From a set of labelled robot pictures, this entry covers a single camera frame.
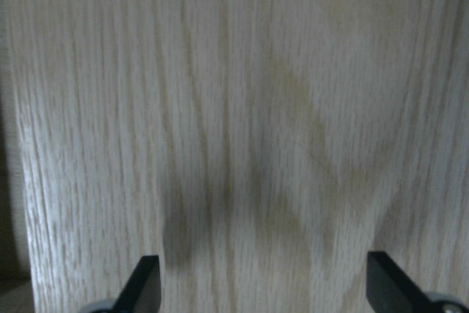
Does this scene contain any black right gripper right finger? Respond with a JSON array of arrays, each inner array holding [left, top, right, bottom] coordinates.
[[366, 251, 469, 313]]

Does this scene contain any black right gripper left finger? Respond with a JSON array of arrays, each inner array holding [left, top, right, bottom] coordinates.
[[110, 255, 162, 313]]

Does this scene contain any light wooden drawer cabinet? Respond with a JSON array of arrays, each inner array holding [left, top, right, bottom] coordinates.
[[5, 0, 468, 312]]

